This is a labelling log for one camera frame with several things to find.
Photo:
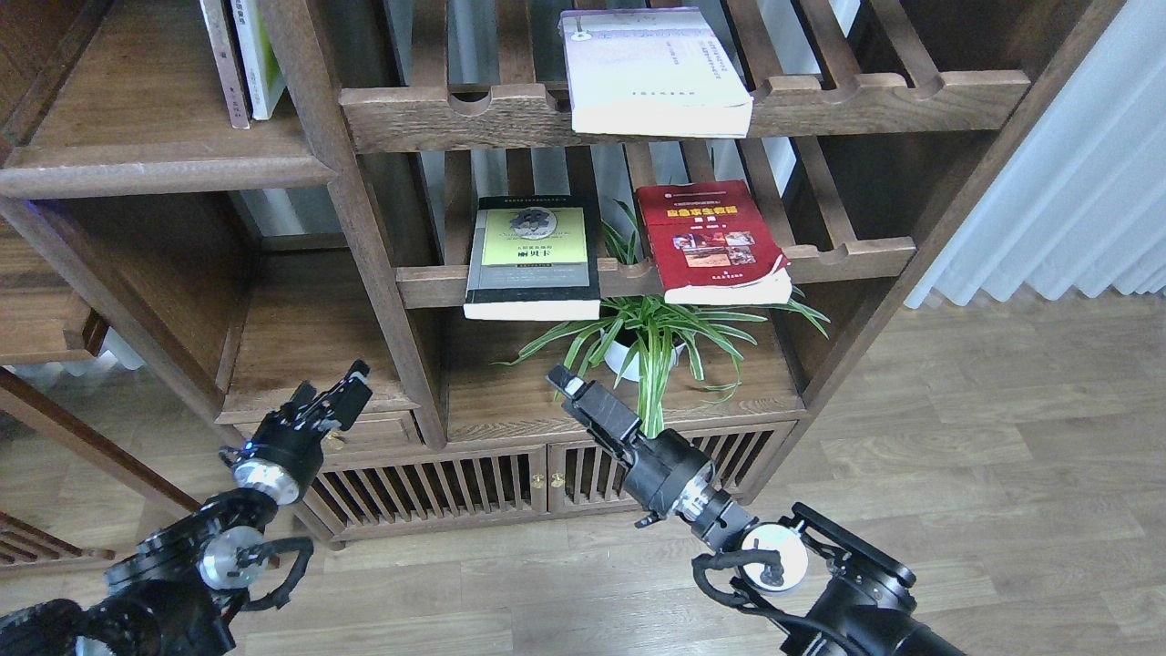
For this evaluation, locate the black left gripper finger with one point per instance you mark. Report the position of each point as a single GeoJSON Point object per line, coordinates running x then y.
{"type": "Point", "coordinates": [340, 406]}

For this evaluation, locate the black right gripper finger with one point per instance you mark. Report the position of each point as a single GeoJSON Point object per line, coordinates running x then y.
{"type": "Point", "coordinates": [576, 392]}

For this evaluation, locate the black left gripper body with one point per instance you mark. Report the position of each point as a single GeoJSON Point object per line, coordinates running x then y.
{"type": "Point", "coordinates": [284, 454]}

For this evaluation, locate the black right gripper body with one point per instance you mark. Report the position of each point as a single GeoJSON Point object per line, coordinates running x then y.
{"type": "Point", "coordinates": [665, 474]}

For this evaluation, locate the black yellow-green cover book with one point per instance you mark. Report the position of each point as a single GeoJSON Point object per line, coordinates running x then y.
{"type": "Point", "coordinates": [534, 259]}

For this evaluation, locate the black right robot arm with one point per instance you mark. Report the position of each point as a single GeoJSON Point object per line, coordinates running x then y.
{"type": "Point", "coordinates": [828, 590]}

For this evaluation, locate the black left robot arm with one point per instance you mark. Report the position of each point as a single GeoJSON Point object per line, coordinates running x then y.
{"type": "Point", "coordinates": [183, 586]}

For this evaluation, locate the brass drawer knob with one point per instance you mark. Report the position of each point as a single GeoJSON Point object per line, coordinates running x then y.
{"type": "Point", "coordinates": [334, 442]}

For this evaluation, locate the white plant pot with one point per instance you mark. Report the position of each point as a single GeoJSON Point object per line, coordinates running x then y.
{"type": "Point", "coordinates": [618, 359]}

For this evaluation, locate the green spider plant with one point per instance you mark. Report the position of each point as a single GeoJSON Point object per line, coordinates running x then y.
{"type": "Point", "coordinates": [661, 327]}

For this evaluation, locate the red cover book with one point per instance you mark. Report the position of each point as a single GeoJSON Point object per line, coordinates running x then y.
{"type": "Point", "coordinates": [711, 245]}

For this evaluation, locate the brown wooden bookshelf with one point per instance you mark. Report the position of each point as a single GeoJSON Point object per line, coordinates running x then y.
{"type": "Point", "coordinates": [239, 262]}

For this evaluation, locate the white lavender cover book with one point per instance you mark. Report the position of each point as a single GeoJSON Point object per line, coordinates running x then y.
{"type": "Point", "coordinates": [651, 72]}

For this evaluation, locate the white green upright book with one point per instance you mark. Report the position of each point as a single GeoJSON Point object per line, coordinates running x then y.
{"type": "Point", "coordinates": [264, 78]}

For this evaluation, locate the brown spine upright book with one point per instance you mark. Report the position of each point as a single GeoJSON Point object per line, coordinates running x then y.
{"type": "Point", "coordinates": [224, 46]}

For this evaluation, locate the white pleated curtain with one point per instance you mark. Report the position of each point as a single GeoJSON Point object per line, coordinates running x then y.
{"type": "Point", "coordinates": [1080, 206]}

